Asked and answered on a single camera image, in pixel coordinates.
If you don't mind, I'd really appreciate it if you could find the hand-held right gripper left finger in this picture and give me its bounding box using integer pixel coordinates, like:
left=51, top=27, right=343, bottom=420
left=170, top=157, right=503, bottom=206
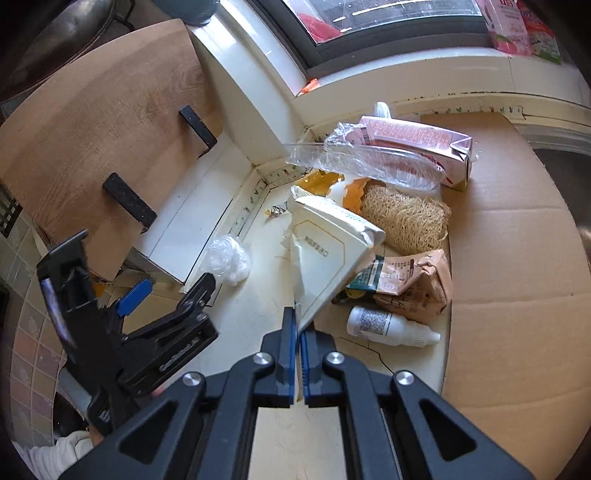
left=60, top=307, right=301, bottom=480

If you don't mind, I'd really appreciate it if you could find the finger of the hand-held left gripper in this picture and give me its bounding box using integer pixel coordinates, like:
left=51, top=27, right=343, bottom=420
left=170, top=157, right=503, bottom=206
left=108, top=278, right=153, bottom=319
left=175, top=272, right=218, bottom=324

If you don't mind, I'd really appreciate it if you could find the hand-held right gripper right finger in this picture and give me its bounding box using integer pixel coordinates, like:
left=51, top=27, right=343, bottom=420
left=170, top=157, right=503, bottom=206
left=299, top=323, right=536, bottom=480

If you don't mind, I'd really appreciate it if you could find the clear plastic film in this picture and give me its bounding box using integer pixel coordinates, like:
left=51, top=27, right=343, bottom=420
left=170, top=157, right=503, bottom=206
left=203, top=234, right=252, bottom=287

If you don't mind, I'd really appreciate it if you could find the small white bottle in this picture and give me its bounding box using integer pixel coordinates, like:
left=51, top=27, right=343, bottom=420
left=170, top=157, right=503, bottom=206
left=346, top=305, right=441, bottom=349

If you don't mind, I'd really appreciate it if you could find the white paper box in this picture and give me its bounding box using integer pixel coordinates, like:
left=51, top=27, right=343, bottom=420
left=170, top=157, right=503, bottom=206
left=277, top=185, right=386, bottom=333

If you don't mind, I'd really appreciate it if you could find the brown paper packet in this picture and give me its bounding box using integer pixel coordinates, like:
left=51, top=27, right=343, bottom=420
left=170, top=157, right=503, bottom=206
left=332, top=249, right=453, bottom=326

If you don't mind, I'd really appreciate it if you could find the yellow plastic wrapper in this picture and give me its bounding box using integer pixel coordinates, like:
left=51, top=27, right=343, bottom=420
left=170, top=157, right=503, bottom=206
left=300, top=170, right=370, bottom=215

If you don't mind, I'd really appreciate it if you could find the loofah sponge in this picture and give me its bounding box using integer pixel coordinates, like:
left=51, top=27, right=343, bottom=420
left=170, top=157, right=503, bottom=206
left=358, top=178, right=453, bottom=257

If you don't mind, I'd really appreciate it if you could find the clear plastic wrapper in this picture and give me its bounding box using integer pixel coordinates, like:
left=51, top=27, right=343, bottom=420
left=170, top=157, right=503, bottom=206
left=283, top=121, right=446, bottom=192

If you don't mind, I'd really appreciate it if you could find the pink drink carton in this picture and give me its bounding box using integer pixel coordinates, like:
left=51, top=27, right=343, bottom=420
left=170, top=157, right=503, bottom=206
left=346, top=115, right=474, bottom=191

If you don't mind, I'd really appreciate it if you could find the person's left forearm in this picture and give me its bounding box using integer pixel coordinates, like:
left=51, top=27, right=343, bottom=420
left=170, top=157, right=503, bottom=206
left=11, top=429, right=93, bottom=480

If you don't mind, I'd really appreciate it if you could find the white cutting board rack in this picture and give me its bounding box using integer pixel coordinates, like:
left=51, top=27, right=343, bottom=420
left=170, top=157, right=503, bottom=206
left=102, top=105, right=269, bottom=296

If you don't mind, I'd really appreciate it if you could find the wooden cutting board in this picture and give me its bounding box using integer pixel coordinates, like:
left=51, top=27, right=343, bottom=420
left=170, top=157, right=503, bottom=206
left=0, top=18, right=222, bottom=282

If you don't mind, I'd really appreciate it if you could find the cardboard sheet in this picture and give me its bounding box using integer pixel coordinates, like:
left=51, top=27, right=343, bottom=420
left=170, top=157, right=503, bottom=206
left=418, top=112, right=589, bottom=432

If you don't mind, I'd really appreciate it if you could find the blue utensil holder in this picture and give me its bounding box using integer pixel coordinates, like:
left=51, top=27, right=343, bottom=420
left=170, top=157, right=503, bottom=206
left=161, top=0, right=222, bottom=26

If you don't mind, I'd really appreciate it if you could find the red cloth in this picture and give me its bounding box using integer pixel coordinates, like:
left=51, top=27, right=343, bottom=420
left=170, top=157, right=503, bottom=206
left=298, top=13, right=356, bottom=44

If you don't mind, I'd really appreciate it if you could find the dark framed window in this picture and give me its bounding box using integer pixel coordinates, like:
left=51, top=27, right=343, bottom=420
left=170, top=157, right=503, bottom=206
left=249, top=0, right=495, bottom=81

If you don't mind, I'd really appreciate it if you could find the pink detergent bottle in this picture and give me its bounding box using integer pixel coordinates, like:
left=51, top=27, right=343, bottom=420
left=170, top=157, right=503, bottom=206
left=478, top=0, right=536, bottom=57

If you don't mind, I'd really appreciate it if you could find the red spray bottle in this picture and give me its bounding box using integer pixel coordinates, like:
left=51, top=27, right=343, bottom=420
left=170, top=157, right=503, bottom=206
left=517, top=0, right=564, bottom=65

